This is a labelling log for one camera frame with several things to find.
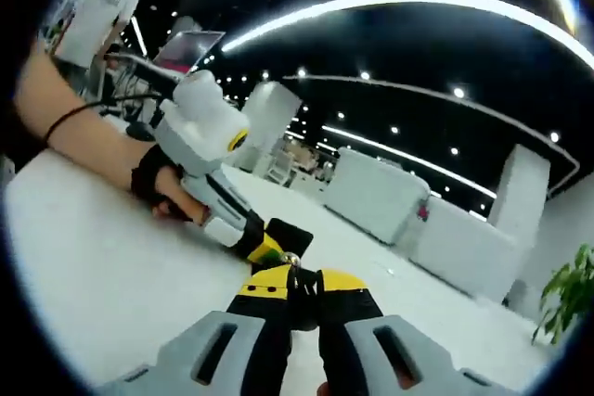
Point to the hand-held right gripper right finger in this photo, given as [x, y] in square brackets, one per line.
[441, 368]

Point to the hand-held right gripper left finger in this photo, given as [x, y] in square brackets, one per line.
[176, 359]

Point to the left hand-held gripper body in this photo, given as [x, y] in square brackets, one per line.
[195, 127]

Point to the black fixed fixture clamp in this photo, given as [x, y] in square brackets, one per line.
[290, 236]

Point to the white desk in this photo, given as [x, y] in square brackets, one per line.
[116, 275]

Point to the person's left hand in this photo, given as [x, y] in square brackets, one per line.
[162, 192]

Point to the person's right hand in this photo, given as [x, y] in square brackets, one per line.
[325, 390]

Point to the white square pillar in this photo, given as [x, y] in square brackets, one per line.
[269, 122]
[520, 187]

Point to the white worn device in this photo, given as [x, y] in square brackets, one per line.
[97, 20]

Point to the green potted plant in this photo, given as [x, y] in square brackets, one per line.
[568, 289]

